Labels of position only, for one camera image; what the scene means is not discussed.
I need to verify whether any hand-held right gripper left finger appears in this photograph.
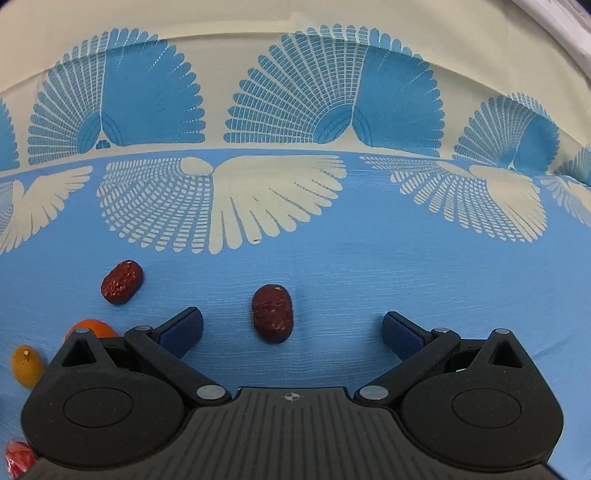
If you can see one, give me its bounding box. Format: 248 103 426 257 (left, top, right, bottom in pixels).
59 307 232 407

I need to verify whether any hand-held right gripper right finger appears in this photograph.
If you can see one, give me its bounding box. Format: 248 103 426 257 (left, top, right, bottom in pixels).
353 311 537 403

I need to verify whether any dried red date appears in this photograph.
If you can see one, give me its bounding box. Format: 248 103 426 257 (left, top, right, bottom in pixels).
252 284 295 344
100 260 144 305

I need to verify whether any small yellow kumquat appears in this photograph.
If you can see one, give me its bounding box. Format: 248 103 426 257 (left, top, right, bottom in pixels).
11 345 47 390

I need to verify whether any red candy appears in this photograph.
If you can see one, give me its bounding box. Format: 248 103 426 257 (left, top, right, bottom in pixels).
4 440 38 479

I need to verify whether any bare orange tangerine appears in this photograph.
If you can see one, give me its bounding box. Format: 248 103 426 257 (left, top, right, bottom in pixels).
65 319 120 343

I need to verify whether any blue fan-print cloth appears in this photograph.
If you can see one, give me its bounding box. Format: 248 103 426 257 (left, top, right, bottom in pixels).
0 0 591 480

